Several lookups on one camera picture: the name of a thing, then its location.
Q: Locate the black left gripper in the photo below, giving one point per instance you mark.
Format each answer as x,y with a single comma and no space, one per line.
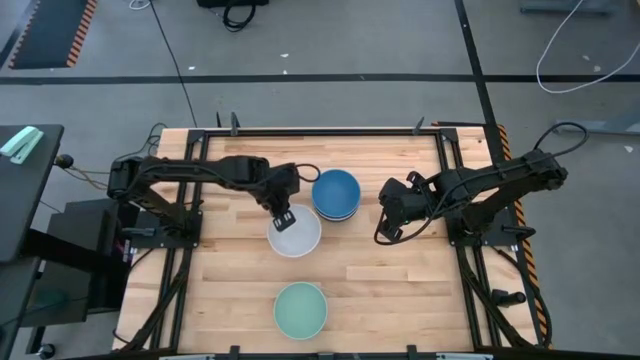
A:
282,190

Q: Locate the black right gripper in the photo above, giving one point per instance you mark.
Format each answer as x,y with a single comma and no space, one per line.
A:
405,202

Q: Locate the white bowl grey outside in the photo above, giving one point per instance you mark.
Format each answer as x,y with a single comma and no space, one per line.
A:
300,240

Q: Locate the blue bowl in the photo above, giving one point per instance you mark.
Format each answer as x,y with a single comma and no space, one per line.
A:
336,192

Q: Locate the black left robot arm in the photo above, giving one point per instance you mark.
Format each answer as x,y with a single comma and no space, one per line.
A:
200,170

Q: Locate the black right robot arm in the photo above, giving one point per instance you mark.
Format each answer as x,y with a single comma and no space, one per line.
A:
500,175

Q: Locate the mint green ribbed bowl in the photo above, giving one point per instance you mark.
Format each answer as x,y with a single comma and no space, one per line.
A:
300,310

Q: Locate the black clamp knob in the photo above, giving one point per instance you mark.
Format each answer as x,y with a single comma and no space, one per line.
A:
510,298

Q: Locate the yellow black hazard tape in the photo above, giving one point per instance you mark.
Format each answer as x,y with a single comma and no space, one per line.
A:
505,145

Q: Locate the black equipment box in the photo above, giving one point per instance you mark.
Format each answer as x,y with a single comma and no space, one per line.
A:
85,225

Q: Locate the black floor equipment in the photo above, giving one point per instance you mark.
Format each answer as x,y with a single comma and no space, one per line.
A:
210,3

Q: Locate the black side table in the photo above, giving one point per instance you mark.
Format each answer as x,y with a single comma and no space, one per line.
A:
25,200

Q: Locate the black caster wheel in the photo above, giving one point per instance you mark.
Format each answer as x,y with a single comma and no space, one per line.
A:
46,351

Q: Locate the mint green stapler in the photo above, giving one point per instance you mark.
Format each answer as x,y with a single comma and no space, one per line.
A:
22,142

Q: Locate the black mat orange stripes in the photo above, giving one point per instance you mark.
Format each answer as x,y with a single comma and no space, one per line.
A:
50,30

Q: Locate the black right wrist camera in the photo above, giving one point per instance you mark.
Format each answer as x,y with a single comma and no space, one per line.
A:
415,178

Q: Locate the black aluminium table frame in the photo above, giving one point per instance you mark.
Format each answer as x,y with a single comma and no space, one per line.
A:
325,133

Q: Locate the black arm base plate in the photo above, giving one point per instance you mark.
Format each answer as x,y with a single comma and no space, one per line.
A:
150,240
492,239

